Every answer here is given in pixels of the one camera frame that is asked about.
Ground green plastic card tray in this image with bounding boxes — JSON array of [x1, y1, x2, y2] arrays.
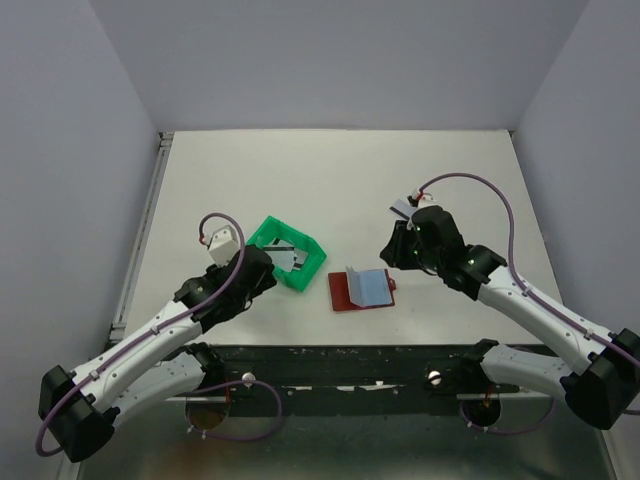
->
[[247, 216, 327, 292]]

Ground red card holder wallet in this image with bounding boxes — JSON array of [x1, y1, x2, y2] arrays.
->
[[328, 267, 396, 313]]

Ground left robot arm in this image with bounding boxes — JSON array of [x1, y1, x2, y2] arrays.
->
[[36, 245, 277, 463]]

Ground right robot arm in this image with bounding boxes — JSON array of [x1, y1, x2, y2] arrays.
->
[[380, 202, 639, 430]]

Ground silver card in tray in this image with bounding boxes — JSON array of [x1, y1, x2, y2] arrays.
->
[[263, 238, 308, 273]]

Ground white magnetic stripe card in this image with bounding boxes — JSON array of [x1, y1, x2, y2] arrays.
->
[[389, 199, 416, 222]]

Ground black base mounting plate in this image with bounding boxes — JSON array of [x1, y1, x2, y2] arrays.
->
[[162, 342, 521, 419]]

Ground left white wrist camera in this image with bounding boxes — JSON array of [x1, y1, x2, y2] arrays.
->
[[200, 225, 240, 266]]

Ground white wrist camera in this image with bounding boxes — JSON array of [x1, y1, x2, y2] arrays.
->
[[200, 225, 240, 266], [407, 190, 440, 215]]

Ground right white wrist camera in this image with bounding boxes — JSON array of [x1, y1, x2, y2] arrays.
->
[[407, 190, 440, 215]]

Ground front aluminium rail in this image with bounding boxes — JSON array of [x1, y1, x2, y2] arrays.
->
[[164, 357, 612, 401]]

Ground aluminium rail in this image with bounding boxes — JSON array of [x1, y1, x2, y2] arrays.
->
[[164, 357, 612, 401], [105, 131, 175, 347]]

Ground left aluminium rail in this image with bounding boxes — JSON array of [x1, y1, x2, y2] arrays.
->
[[105, 131, 175, 347]]

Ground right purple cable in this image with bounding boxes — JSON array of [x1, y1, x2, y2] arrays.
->
[[417, 172, 640, 436]]

